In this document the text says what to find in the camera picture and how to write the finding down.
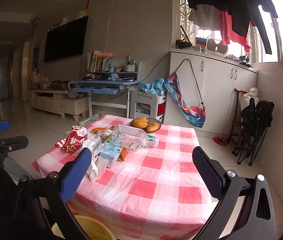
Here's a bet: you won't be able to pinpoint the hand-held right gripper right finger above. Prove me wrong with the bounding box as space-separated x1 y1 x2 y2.
192 146 277 240

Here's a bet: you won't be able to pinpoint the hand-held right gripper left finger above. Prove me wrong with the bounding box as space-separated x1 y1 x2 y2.
14 147 92 240

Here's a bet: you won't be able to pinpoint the white sack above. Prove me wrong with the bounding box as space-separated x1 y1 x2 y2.
240 87 259 110

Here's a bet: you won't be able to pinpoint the white cabinet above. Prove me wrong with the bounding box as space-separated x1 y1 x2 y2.
169 49 259 134

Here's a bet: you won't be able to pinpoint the pink kettlebell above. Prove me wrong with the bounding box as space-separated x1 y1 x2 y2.
67 83 79 99

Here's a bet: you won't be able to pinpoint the black shoes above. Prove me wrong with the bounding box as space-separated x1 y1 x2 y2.
175 39 193 50

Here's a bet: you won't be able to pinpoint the white plastic stool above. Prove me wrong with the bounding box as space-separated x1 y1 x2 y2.
130 91 167 124

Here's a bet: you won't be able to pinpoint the colourful printed bag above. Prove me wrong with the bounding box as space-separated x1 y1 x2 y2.
163 59 206 128

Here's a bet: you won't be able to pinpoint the grey hanging garment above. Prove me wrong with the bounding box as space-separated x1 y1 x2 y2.
188 4 223 30

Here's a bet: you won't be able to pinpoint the pink plush toy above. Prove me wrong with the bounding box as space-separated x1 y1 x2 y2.
94 50 114 58

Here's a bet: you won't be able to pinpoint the red slipper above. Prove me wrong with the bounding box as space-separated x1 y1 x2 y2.
213 136 228 146

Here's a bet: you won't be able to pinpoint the pile of sneakers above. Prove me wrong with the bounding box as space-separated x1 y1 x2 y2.
225 54 251 67

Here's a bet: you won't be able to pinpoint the light blue carton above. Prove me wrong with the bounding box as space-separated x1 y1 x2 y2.
99 140 123 168

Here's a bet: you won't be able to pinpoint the blue patterned cloth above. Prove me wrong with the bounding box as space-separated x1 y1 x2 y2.
138 78 168 96

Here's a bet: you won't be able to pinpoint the row of books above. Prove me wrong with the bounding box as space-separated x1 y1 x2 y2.
87 51 104 73

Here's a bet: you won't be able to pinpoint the clear plastic bag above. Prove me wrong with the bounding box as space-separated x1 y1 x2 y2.
39 76 51 89

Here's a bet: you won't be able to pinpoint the cream television cabinet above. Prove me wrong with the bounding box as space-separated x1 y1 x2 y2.
28 89 89 121

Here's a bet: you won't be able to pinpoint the dark fruit bowl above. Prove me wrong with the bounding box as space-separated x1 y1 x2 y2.
131 118 162 133

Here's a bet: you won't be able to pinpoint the person's left leg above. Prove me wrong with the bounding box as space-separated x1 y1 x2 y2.
0 165 57 240

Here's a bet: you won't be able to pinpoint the wooden chair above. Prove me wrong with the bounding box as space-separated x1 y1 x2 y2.
228 88 249 145

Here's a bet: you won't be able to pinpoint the black folding chair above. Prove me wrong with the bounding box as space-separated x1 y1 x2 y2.
233 100 275 166

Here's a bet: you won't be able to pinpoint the yellow plastic bucket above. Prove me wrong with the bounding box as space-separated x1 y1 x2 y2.
52 215 114 240

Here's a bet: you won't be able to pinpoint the pink checked tablecloth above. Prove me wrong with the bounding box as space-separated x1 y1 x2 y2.
32 114 218 240

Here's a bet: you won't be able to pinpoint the white tissue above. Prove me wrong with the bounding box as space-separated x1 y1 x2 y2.
83 132 112 182

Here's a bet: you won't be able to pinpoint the black wall television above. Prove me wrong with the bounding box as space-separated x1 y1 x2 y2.
44 15 89 62

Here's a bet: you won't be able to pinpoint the clear plastic bottle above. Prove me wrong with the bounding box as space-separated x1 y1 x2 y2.
110 124 159 150

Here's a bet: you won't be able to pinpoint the blue study desk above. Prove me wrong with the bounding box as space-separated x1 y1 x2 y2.
69 65 142 120

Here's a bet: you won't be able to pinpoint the red snack bag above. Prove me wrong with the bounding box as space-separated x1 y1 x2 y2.
55 125 88 154

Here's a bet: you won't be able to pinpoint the black long garment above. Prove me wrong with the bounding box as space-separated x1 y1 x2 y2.
241 0 279 55

